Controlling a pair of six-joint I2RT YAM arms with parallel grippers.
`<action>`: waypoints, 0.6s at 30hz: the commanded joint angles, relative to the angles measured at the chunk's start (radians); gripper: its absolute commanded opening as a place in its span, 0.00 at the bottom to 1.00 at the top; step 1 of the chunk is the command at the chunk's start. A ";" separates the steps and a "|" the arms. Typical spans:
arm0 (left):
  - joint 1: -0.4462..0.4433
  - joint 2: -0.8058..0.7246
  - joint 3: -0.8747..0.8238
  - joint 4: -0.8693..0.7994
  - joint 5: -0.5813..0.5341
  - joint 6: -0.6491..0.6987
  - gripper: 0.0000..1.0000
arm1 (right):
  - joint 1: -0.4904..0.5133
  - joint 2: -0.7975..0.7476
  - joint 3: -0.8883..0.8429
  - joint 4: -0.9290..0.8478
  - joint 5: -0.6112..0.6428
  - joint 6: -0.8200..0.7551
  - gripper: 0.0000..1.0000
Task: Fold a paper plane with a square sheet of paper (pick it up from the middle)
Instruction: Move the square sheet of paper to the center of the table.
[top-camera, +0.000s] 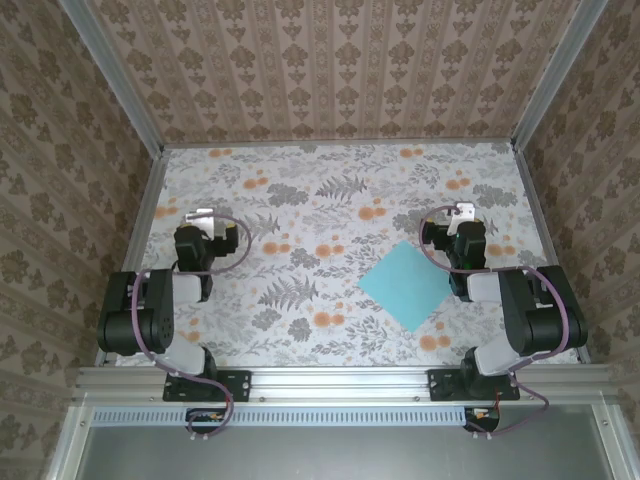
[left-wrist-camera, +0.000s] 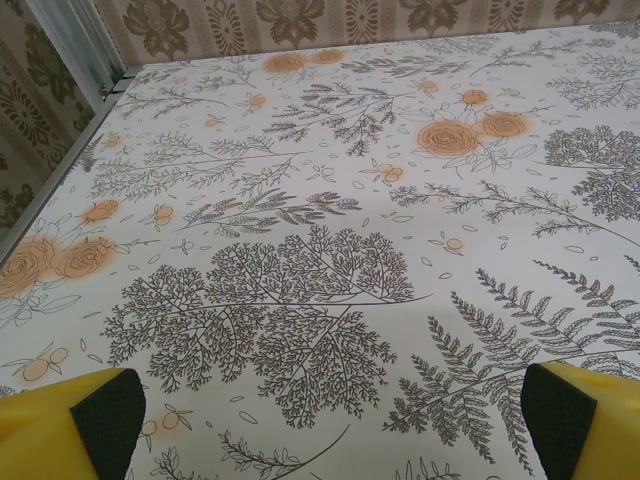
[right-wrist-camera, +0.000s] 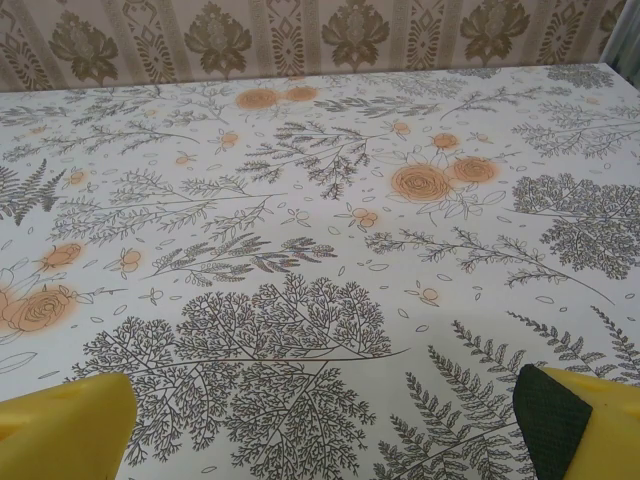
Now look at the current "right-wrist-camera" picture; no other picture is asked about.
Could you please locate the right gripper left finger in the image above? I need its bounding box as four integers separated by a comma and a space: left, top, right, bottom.
0, 374, 139, 480

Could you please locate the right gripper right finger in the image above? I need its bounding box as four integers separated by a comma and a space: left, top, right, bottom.
513, 363, 640, 480

